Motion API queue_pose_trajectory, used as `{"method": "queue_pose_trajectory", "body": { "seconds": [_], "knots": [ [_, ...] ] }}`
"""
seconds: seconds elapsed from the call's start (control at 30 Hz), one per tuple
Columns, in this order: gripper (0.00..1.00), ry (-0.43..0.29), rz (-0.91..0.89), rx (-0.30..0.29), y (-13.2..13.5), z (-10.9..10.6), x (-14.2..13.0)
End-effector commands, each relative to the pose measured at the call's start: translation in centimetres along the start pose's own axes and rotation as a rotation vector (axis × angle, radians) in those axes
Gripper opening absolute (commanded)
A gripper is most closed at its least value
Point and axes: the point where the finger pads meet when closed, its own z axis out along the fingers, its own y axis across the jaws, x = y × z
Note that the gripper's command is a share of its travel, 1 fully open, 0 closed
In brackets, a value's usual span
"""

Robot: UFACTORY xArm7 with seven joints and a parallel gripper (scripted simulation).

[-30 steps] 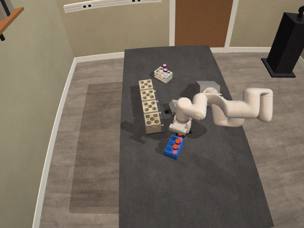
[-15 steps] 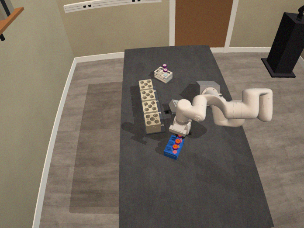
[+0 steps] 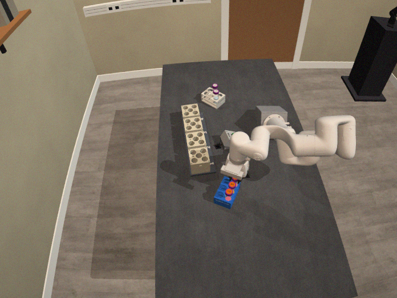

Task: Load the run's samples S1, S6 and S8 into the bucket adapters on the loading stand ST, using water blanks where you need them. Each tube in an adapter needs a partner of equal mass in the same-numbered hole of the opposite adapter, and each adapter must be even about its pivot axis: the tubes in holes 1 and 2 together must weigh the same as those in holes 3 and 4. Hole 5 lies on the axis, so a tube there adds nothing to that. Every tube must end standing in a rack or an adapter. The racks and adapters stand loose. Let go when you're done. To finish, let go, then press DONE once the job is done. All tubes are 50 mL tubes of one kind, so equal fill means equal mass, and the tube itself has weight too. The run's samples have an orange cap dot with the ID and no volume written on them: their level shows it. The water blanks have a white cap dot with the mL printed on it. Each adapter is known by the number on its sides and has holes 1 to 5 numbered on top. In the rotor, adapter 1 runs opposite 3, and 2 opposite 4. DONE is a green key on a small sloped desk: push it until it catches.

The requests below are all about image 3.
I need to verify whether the blue tube rack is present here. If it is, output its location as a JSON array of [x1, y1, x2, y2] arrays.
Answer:
[[214, 176, 240, 209]]

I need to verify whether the beige bucket adapter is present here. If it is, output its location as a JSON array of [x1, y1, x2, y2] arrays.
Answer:
[[181, 104, 200, 119], [188, 147, 210, 174], [186, 131, 206, 150], [183, 116, 203, 133]]

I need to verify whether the beige tube rack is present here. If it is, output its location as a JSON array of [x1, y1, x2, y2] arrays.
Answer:
[[201, 87, 225, 109]]

